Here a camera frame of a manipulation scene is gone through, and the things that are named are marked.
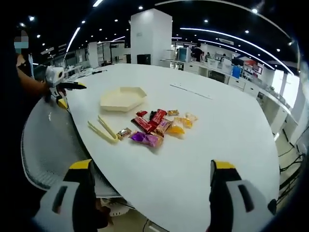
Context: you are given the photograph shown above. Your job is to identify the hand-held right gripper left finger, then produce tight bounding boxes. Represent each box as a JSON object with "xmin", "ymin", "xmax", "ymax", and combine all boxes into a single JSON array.
[{"xmin": 32, "ymin": 159, "xmax": 98, "ymax": 232}]

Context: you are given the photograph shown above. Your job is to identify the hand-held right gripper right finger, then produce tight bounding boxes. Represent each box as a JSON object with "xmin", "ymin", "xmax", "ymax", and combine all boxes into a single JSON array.
[{"xmin": 208, "ymin": 159, "xmax": 278, "ymax": 232}]

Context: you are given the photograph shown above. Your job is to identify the beige hexagonal container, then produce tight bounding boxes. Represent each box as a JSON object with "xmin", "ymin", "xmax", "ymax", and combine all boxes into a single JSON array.
[{"xmin": 99, "ymin": 87, "xmax": 148, "ymax": 113}]

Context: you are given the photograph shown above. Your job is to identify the cream plastic food tongs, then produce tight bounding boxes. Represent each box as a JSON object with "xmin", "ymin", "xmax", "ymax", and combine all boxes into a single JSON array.
[{"xmin": 87, "ymin": 115, "xmax": 119, "ymax": 145}]

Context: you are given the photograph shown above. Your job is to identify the pile of food snack packets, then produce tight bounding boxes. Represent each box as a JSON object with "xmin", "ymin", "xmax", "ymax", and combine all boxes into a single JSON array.
[{"xmin": 116, "ymin": 109, "xmax": 198, "ymax": 150}]

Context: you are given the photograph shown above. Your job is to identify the grey mesh chair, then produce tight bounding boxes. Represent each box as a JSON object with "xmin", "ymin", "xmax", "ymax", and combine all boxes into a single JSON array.
[{"xmin": 20, "ymin": 96, "xmax": 126, "ymax": 199}]

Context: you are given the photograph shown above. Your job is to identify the person's dark clothed torso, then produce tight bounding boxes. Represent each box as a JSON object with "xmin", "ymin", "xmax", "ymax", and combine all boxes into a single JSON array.
[{"xmin": 0, "ymin": 29, "xmax": 37, "ymax": 218}]

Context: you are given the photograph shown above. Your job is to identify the black cabinet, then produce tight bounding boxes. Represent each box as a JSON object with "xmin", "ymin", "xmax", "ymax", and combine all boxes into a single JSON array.
[{"xmin": 136, "ymin": 54, "xmax": 152, "ymax": 65}]

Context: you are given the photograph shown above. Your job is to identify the white square pillar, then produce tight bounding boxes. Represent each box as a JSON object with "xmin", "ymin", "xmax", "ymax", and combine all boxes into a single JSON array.
[{"xmin": 130, "ymin": 8, "xmax": 173, "ymax": 66}]

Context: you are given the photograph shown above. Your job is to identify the computer monitor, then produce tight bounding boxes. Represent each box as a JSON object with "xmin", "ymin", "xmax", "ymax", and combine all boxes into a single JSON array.
[{"xmin": 177, "ymin": 47, "xmax": 192, "ymax": 62}]

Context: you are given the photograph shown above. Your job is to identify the blue box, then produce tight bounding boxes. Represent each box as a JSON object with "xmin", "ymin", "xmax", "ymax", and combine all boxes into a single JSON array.
[{"xmin": 231, "ymin": 65, "xmax": 242, "ymax": 79}]

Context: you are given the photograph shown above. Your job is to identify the black cables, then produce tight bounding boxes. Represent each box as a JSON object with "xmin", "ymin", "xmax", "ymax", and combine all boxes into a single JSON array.
[{"xmin": 275, "ymin": 135, "xmax": 306, "ymax": 206}]

